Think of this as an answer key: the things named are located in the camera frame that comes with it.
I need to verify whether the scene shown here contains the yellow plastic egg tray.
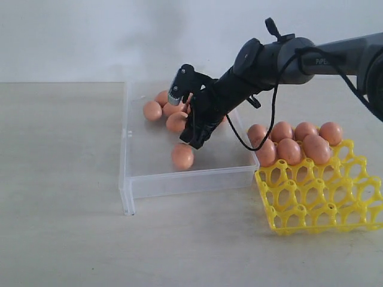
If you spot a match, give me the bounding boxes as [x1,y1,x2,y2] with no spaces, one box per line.
[254,139,382,236]

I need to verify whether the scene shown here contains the clear plastic storage box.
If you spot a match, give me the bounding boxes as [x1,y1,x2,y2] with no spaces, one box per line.
[118,80,260,215]

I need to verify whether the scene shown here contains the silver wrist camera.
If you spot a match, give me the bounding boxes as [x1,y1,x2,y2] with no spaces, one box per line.
[168,63,195,106]

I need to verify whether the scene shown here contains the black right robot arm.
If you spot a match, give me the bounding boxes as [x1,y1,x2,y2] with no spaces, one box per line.
[174,19,382,149]

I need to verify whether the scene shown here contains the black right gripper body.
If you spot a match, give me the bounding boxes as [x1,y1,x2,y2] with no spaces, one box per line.
[186,80,236,130]

